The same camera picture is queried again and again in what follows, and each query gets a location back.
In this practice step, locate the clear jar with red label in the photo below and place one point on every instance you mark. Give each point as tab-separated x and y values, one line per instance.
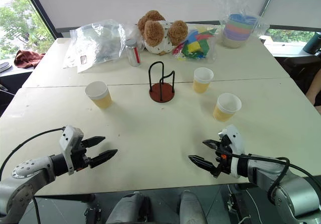
133	52

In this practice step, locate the bag of colourful blocks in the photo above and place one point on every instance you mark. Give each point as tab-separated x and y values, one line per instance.
194	44

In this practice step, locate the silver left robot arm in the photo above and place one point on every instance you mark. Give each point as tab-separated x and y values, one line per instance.
23	181

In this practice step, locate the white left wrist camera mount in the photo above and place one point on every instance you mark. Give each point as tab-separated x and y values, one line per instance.
69	142

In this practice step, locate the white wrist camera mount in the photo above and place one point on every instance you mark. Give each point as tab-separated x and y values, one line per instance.
69	142
234	139

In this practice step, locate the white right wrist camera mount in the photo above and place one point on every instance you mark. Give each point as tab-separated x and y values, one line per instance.
234	139

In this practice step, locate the yellow white paper cup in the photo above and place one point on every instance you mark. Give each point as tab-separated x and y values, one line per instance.
99	94
202	80
225	108

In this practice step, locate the clear plastic bag over bowls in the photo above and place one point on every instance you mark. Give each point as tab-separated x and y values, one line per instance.
240	13

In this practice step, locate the brown white plush bear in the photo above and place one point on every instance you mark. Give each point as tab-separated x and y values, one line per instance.
160	31

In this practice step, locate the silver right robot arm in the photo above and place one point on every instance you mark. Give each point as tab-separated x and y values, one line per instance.
283	183

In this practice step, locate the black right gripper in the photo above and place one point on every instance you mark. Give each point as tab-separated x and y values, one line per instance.
222	158

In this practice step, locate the red brown cloth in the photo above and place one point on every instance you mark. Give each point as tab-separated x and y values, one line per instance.
26	58

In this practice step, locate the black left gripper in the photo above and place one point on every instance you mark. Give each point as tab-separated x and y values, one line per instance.
81	156

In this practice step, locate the stack of colourful bowls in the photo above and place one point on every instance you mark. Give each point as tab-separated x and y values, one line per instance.
238	30

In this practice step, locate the black chair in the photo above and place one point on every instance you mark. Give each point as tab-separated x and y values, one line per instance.
301	68

